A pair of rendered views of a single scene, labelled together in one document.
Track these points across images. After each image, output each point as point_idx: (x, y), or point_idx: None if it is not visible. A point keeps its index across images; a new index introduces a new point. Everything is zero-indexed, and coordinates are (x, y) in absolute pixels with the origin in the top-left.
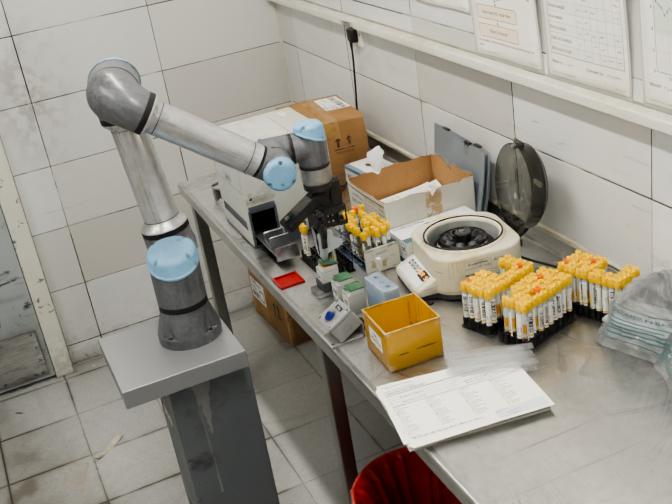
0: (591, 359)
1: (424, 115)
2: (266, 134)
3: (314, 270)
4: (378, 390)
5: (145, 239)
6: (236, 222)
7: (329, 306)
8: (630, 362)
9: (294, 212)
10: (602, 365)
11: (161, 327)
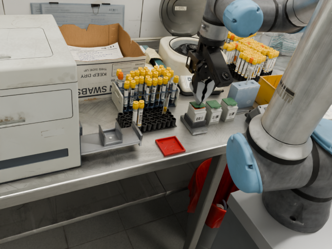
0: (275, 63)
1: (7, 0)
2: (30, 38)
3: (155, 130)
4: (324, 117)
5: (304, 160)
6: (16, 171)
7: (261, 113)
8: (276, 58)
9: (222, 68)
10: (279, 62)
11: (327, 212)
